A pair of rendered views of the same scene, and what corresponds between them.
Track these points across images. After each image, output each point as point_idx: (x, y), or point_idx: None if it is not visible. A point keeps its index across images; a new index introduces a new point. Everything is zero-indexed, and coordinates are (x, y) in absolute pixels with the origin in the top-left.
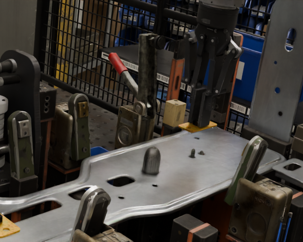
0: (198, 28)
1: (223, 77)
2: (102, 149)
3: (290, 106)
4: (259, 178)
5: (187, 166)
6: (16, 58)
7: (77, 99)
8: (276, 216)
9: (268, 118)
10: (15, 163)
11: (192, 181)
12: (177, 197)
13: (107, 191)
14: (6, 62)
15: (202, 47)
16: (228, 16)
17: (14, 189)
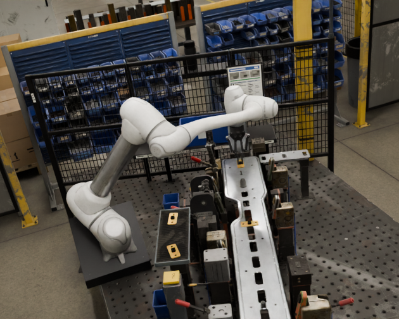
0: (232, 134)
1: (247, 145)
2: (166, 194)
3: (244, 138)
4: (273, 168)
5: (246, 178)
6: (200, 178)
7: (213, 179)
8: (287, 175)
9: (237, 146)
10: (222, 209)
11: (256, 181)
12: (262, 187)
13: (249, 199)
14: (206, 181)
15: (236, 139)
16: (243, 126)
17: (223, 217)
